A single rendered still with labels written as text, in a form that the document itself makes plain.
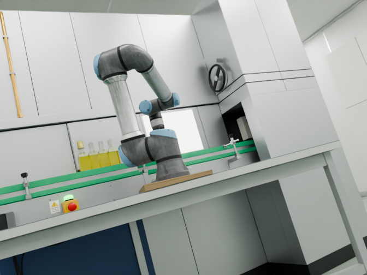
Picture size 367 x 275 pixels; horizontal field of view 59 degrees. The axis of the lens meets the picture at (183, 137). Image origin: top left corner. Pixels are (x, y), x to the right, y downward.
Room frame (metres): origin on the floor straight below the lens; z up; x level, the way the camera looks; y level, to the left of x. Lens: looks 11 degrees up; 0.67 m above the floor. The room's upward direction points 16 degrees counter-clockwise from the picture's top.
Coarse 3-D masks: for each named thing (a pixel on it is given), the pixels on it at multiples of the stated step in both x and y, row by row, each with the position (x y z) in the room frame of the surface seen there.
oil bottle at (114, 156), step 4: (112, 148) 1.86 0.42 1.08; (116, 148) 1.87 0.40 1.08; (112, 152) 1.85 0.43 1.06; (116, 152) 1.87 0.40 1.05; (112, 156) 1.85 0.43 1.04; (116, 156) 1.86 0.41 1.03; (112, 160) 1.85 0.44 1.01; (116, 160) 1.86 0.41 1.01; (112, 164) 1.85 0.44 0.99; (116, 164) 1.86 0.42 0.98
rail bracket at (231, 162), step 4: (232, 136) 2.10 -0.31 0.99; (232, 140) 2.09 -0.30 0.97; (236, 140) 2.06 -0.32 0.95; (228, 144) 2.15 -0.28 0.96; (232, 144) 2.10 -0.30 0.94; (236, 152) 2.10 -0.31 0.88; (236, 156) 2.08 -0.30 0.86; (240, 156) 2.10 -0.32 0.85; (228, 160) 2.17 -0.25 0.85; (232, 160) 2.14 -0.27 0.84; (232, 164) 2.18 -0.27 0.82; (232, 168) 2.18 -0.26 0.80
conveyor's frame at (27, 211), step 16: (224, 160) 2.17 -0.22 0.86; (240, 160) 2.23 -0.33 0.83; (256, 160) 2.29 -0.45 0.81; (64, 192) 1.59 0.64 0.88; (80, 192) 1.62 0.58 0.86; (96, 192) 1.66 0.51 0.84; (112, 192) 1.70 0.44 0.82; (128, 192) 1.74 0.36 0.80; (0, 208) 1.46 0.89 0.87; (16, 208) 1.49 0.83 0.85; (32, 208) 1.52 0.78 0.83; (48, 208) 1.55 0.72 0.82; (80, 208) 1.62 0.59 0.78; (16, 224) 1.48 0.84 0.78
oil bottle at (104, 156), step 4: (100, 152) 1.82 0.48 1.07; (104, 152) 1.83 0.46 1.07; (108, 152) 1.85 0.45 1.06; (100, 156) 1.82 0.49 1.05; (104, 156) 1.83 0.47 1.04; (108, 156) 1.84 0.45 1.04; (100, 160) 1.82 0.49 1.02; (104, 160) 1.83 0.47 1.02; (108, 160) 1.84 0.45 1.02; (104, 164) 1.82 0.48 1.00; (108, 164) 1.83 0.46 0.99
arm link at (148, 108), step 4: (144, 100) 1.67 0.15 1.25; (148, 100) 1.68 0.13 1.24; (152, 100) 1.68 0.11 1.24; (156, 100) 1.67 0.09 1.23; (140, 104) 1.67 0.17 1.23; (144, 104) 1.67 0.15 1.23; (148, 104) 1.66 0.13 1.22; (152, 104) 1.67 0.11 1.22; (156, 104) 1.67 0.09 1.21; (140, 108) 1.67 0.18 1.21; (144, 108) 1.67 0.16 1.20; (148, 108) 1.66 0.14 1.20; (152, 108) 1.68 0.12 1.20; (156, 108) 1.68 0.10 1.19; (144, 112) 1.67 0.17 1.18; (148, 112) 1.68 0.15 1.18; (152, 112) 1.70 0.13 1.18; (156, 112) 1.72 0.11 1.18
